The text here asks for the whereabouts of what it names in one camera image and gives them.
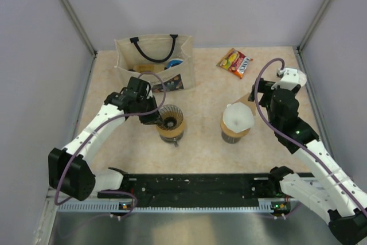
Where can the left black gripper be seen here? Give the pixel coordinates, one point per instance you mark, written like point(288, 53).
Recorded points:
point(153, 119)

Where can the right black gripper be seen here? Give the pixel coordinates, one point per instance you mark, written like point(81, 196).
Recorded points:
point(266, 88)

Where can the brown paper coffee filter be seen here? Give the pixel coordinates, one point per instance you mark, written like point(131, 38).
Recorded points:
point(244, 100)

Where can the grey glass dripper cone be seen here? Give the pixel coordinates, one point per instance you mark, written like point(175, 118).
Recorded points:
point(172, 117)

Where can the white paper coffee filter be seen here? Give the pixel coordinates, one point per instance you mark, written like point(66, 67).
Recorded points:
point(238, 117)

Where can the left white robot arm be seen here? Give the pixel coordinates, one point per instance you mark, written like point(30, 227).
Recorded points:
point(69, 168)

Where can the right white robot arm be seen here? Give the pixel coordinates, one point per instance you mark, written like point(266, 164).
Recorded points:
point(340, 202)

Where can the white tape roll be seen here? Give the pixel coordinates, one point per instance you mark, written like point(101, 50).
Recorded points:
point(302, 78)

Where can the brown box in bag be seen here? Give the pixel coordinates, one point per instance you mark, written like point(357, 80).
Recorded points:
point(156, 68)

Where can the beige canvas tote bag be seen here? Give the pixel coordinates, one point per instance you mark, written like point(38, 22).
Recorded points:
point(157, 49)

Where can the blue white item in bag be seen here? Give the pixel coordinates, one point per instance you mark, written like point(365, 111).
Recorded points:
point(174, 62)

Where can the red yellow candy packet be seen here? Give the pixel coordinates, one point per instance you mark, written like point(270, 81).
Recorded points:
point(235, 62)

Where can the grey glass carafe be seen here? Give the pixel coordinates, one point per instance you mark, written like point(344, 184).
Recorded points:
point(230, 139)

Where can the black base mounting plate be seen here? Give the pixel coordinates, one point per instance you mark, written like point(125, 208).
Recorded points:
point(200, 190)

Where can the glass carafe with handle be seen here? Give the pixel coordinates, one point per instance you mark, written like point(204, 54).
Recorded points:
point(174, 141)

